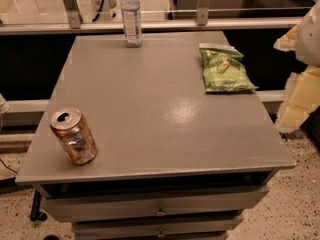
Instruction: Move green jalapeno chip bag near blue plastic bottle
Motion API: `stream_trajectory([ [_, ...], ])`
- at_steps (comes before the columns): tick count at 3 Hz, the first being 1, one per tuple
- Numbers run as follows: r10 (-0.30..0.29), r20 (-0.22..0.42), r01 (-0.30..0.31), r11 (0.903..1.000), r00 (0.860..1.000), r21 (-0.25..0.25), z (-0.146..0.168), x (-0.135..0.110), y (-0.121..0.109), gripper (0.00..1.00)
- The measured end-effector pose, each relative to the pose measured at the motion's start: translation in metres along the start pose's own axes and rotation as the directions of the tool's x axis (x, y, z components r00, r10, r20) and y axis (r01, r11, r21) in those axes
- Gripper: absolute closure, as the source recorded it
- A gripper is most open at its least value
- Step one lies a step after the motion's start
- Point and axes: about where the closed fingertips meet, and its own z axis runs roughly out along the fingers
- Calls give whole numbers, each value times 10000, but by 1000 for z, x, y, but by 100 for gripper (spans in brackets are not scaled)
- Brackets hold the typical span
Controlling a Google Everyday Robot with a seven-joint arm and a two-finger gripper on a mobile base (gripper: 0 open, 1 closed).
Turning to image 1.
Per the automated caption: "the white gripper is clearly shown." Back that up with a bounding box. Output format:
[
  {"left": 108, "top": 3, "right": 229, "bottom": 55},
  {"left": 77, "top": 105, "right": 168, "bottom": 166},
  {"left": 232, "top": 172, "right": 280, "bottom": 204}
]
[{"left": 274, "top": 2, "right": 320, "bottom": 133}]

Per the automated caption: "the green jalapeno chip bag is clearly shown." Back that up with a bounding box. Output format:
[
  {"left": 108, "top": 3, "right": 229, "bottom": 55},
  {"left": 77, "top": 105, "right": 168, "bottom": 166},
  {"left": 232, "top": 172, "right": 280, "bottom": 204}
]
[{"left": 199, "top": 43, "right": 256, "bottom": 92}]

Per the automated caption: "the clear plastic water bottle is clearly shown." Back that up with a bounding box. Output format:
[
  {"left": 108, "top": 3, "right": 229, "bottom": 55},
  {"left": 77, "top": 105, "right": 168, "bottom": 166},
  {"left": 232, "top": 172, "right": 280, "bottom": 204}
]
[{"left": 120, "top": 0, "right": 142, "bottom": 47}]

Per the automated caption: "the upper grey drawer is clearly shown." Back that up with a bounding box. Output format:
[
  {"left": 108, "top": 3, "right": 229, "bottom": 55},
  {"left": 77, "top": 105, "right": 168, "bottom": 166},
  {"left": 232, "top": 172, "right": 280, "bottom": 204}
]
[{"left": 43, "top": 185, "right": 269, "bottom": 222}]

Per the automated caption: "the grey drawer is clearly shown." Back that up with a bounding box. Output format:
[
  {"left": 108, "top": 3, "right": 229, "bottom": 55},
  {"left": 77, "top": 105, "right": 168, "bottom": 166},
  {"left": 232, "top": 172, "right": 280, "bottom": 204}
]
[
  {"left": 72, "top": 214, "right": 243, "bottom": 240},
  {"left": 43, "top": 185, "right": 269, "bottom": 222}
]

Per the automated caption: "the grey drawer cabinet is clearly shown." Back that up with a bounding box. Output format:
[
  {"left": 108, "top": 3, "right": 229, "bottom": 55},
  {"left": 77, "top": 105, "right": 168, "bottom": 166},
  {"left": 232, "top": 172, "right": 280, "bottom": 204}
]
[{"left": 17, "top": 32, "right": 294, "bottom": 240}]

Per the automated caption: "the crushed orange soda can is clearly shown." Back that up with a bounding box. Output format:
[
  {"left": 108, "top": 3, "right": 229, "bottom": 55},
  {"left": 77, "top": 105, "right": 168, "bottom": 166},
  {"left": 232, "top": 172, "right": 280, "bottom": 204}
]
[{"left": 50, "top": 108, "right": 97, "bottom": 165}]

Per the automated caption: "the lower grey drawer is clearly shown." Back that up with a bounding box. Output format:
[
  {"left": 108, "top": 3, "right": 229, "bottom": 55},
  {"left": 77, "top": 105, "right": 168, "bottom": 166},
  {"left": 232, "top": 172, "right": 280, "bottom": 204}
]
[{"left": 72, "top": 214, "right": 243, "bottom": 240}]

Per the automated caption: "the black caster wheel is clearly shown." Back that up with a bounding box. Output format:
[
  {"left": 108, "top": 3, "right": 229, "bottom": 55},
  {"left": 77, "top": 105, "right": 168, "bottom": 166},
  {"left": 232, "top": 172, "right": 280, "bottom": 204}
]
[{"left": 29, "top": 191, "right": 47, "bottom": 222}]

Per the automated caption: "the black cable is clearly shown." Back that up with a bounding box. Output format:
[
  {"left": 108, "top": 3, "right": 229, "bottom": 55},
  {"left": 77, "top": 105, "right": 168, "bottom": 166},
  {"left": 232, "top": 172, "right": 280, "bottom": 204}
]
[{"left": 91, "top": 0, "right": 107, "bottom": 23}]

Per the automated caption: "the metal railing frame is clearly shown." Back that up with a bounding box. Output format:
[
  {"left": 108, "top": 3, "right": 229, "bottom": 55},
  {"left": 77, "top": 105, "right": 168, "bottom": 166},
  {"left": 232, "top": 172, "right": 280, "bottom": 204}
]
[{"left": 0, "top": 0, "right": 319, "bottom": 35}]

